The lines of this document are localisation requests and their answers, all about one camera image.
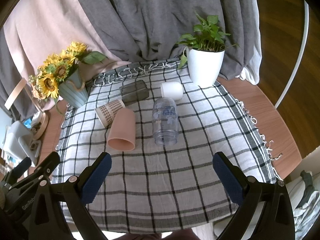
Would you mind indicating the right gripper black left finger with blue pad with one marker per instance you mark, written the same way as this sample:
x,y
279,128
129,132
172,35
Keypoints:
x,y
81,190

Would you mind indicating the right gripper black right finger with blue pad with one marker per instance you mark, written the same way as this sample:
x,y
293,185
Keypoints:
x,y
242,190

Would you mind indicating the pink plastic cup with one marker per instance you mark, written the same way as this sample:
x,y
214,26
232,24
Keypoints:
x,y
122,135

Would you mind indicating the checkered paper cup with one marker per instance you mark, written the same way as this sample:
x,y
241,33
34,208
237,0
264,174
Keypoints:
x,y
107,112

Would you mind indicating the white plastic cup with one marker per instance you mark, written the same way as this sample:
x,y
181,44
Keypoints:
x,y
173,90

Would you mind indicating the round wooden stand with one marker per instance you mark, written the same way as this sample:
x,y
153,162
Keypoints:
x,y
39,124

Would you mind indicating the white storage box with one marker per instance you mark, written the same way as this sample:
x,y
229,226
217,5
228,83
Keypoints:
x,y
19,143

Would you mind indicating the black white checkered tablecloth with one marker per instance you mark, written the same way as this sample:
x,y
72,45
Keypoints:
x,y
163,188

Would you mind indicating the clear printed plastic jar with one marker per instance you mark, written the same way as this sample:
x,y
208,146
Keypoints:
x,y
165,122

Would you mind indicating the sunflowers in blue-grey vase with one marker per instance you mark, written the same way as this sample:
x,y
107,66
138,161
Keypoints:
x,y
57,68

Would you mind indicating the white pot green plant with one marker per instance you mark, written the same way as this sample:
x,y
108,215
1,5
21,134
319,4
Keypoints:
x,y
204,50

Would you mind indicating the pink curtain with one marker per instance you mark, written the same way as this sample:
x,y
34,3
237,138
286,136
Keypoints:
x,y
38,28

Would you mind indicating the grey curtain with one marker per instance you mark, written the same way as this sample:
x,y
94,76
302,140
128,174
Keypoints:
x,y
148,30

